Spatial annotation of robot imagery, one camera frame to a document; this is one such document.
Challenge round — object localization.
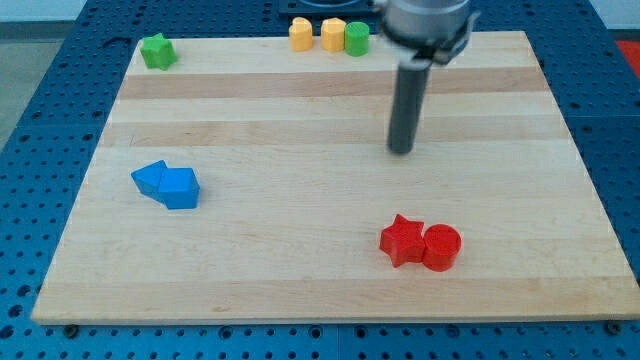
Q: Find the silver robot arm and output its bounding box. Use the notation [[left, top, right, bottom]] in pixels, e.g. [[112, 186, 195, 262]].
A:
[[375, 0, 480, 65]]

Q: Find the wooden board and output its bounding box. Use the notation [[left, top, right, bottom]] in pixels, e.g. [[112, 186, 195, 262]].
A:
[[32, 31, 639, 325]]

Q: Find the blue triangle block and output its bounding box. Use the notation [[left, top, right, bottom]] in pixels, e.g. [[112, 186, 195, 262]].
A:
[[131, 160, 167, 203]]

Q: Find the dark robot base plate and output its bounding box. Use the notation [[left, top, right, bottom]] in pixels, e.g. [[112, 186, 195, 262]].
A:
[[278, 0, 376, 16]]

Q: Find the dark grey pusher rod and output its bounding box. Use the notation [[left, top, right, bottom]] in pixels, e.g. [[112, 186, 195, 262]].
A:
[[387, 59, 432, 155]]

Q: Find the yellow heart block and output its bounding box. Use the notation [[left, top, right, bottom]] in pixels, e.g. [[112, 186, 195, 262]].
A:
[[289, 17, 314, 52]]

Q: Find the blue pentagon block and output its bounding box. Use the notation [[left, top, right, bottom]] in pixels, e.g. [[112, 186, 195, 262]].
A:
[[158, 168, 200, 210]]

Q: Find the green star block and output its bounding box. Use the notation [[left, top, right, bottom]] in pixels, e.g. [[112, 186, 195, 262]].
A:
[[140, 33, 178, 71]]

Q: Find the green cylinder block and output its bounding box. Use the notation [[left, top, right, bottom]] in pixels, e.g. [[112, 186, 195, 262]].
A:
[[344, 22, 370, 57]]

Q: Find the red cylinder block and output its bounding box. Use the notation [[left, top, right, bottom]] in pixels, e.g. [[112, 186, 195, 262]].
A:
[[422, 224, 462, 272]]

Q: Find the red star block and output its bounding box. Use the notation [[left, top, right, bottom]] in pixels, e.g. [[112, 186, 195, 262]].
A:
[[379, 214, 425, 268]]

